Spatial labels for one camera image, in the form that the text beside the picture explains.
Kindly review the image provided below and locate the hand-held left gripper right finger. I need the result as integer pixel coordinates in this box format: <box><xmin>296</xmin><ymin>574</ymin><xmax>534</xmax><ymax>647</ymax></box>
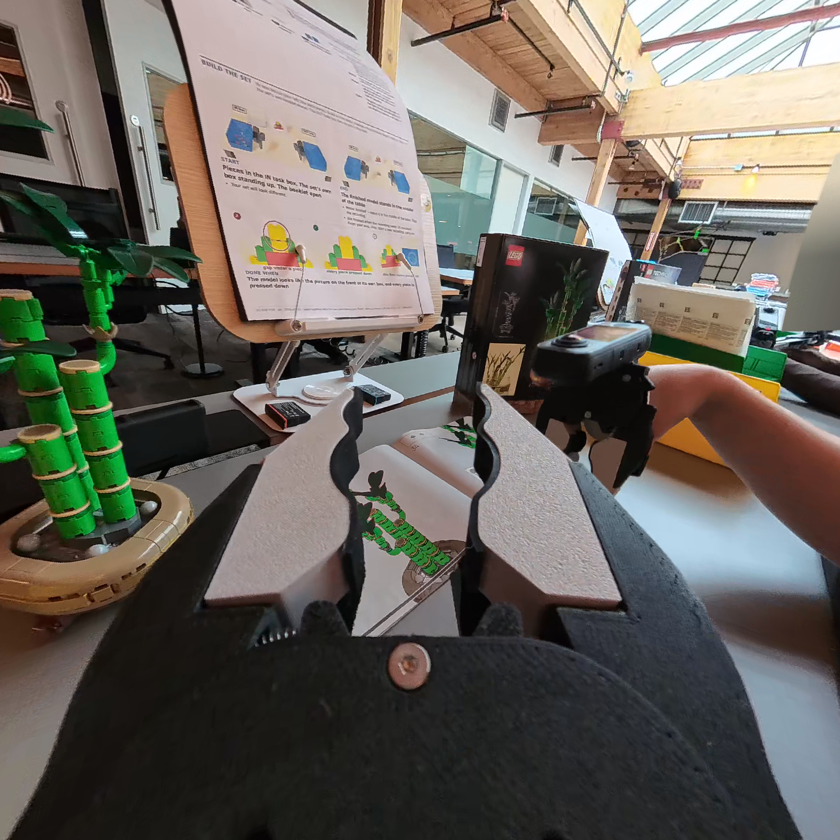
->
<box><xmin>458</xmin><ymin>384</ymin><xmax>624</xmax><ymax>636</ymax></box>

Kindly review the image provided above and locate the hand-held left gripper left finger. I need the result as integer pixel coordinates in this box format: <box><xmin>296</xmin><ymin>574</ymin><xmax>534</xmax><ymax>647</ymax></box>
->
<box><xmin>203</xmin><ymin>387</ymin><xmax>367</xmax><ymax>636</ymax></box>

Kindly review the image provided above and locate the person's right forearm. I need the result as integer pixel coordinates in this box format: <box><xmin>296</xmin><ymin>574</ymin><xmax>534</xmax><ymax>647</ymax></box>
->
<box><xmin>646</xmin><ymin>364</ymin><xmax>840</xmax><ymax>564</ymax></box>

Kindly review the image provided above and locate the black lego set box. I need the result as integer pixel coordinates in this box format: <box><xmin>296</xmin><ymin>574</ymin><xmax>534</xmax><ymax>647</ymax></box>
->
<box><xmin>454</xmin><ymin>233</ymin><xmax>610</xmax><ymax>413</ymax></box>

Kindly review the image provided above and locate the lego instruction booklet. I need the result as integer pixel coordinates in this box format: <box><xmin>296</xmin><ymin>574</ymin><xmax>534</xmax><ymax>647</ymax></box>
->
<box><xmin>351</xmin><ymin>420</ymin><xmax>488</xmax><ymax>637</ymax></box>

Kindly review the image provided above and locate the green lego bamboo model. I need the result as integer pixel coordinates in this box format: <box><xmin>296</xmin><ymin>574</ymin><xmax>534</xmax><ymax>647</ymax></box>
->
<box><xmin>0</xmin><ymin>105</ymin><xmax>203</xmax><ymax>616</ymax></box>

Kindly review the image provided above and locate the yellow plastic bin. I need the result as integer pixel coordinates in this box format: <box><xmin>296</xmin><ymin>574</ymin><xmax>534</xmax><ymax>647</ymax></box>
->
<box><xmin>640</xmin><ymin>351</ymin><xmax>782</xmax><ymax>468</ymax></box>

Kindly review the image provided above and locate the white cardboard box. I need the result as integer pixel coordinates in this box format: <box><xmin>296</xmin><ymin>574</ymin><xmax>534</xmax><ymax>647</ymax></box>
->
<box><xmin>626</xmin><ymin>277</ymin><xmax>757</xmax><ymax>357</ymax></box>

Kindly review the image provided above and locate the black office chair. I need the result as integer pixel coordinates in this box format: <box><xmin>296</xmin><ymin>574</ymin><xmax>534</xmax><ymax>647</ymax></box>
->
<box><xmin>438</xmin><ymin>244</ymin><xmax>475</xmax><ymax>354</ymax></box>

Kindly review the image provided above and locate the green plastic bin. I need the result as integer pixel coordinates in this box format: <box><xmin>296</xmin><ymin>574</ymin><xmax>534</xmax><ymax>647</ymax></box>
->
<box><xmin>646</xmin><ymin>331</ymin><xmax>788</xmax><ymax>383</ymax></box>

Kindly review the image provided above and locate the dark brown cushion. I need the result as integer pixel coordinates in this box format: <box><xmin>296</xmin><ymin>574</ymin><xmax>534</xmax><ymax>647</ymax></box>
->
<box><xmin>780</xmin><ymin>343</ymin><xmax>840</xmax><ymax>416</ymax></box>

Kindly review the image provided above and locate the wooden document stand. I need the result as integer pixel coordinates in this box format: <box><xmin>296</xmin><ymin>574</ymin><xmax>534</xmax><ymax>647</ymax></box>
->
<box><xmin>163</xmin><ymin>84</ymin><xmax>442</xmax><ymax>427</ymax></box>

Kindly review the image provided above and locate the printed task instruction sheet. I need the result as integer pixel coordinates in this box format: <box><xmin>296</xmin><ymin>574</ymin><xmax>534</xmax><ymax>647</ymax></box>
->
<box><xmin>164</xmin><ymin>0</ymin><xmax>435</xmax><ymax>322</ymax></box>

